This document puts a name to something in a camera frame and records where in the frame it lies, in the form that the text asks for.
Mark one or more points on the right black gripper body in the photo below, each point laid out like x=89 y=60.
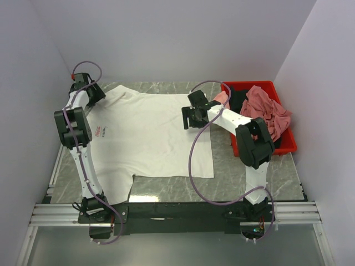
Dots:
x=195 y=121

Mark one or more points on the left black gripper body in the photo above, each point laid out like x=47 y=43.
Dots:
x=98 y=95

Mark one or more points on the white t shirt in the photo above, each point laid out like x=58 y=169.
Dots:
x=140 y=134

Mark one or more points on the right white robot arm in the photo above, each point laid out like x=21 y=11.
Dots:
x=253 y=140

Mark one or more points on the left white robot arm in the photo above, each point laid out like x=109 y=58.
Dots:
x=75 y=134

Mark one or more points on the light pink t shirt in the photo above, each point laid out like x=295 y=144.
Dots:
x=222 y=98

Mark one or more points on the black t shirt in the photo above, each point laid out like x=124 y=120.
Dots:
x=236 y=100

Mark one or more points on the dusty pink t shirt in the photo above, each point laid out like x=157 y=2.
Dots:
x=258 y=104

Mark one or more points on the red plastic bin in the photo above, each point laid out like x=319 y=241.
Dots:
x=288 y=143

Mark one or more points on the black base beam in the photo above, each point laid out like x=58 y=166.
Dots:
x=186 y=217

